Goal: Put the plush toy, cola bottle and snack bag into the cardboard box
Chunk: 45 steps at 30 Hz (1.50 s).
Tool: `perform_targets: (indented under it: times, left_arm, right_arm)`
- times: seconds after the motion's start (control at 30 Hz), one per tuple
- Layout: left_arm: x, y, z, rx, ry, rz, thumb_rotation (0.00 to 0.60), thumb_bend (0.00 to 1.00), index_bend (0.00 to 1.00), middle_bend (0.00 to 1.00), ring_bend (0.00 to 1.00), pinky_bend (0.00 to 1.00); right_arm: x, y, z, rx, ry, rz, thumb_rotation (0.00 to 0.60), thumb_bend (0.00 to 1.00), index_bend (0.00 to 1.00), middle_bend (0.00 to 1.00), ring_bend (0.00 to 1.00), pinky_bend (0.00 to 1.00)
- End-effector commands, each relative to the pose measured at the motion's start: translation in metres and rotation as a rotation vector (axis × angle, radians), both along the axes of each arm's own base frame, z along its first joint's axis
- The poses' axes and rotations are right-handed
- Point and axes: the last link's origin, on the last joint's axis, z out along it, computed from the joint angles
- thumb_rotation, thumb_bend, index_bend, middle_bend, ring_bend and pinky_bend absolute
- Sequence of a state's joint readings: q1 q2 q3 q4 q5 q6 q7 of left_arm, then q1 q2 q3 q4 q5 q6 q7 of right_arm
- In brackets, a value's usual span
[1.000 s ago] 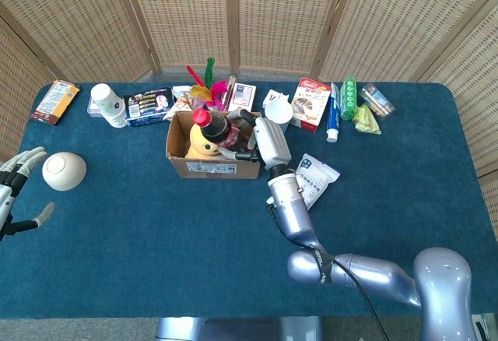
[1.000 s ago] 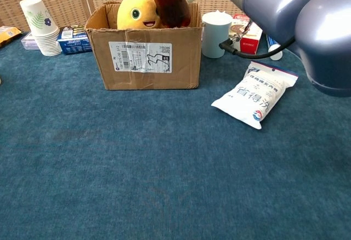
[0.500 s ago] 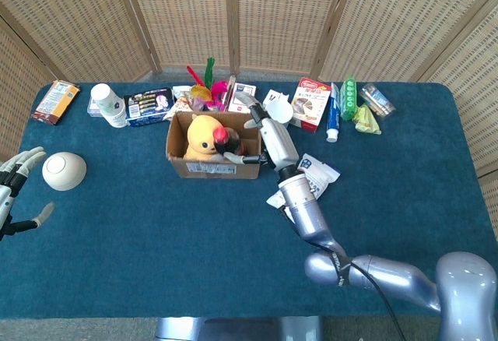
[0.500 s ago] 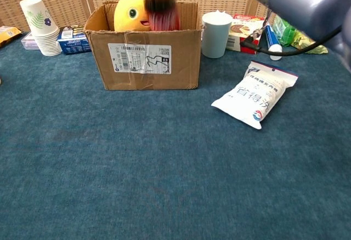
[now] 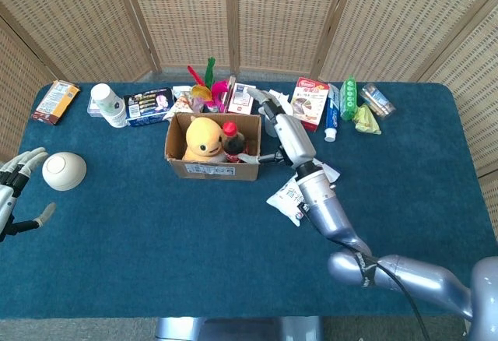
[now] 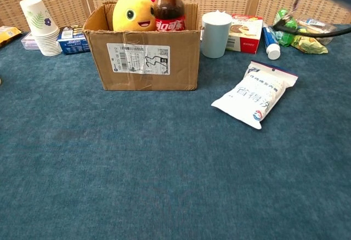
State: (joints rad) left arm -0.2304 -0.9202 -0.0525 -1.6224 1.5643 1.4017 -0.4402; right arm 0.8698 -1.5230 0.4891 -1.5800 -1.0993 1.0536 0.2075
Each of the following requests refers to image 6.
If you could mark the brown cardboard box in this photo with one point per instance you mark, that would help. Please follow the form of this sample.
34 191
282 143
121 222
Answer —
150 81

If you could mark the white salt bag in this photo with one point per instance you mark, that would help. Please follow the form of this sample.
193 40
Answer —
252 97

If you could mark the cola bottle with red cap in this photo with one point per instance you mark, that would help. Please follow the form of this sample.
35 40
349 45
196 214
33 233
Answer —
168 7

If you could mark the yellow plush toy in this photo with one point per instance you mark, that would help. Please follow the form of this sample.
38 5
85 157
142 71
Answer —
131 12

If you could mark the red white cake box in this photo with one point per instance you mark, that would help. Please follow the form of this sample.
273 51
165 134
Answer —
246 34

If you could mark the dark blue printed box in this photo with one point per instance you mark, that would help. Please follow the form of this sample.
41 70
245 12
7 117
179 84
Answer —
71 44

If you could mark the blue table cloth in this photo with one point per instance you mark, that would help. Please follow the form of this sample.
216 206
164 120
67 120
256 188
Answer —
137 155

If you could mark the light blue plastic cup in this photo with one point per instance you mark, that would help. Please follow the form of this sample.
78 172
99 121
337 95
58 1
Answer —
216 37

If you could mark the blue white tube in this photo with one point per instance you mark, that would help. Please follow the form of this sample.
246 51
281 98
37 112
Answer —
270 41

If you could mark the green snack packet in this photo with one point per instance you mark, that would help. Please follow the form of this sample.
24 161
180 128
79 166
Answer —
285 38

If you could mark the yellow green snack bag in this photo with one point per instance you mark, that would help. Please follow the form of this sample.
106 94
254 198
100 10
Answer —
310 44

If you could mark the stack of paper cups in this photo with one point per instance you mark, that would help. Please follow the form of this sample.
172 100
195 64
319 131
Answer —
41 29

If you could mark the clear jar of biscuit sticks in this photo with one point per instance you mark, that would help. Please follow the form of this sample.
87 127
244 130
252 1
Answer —
321 27

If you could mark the orange brown snack packet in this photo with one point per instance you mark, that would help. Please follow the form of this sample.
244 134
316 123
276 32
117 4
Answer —
8 36

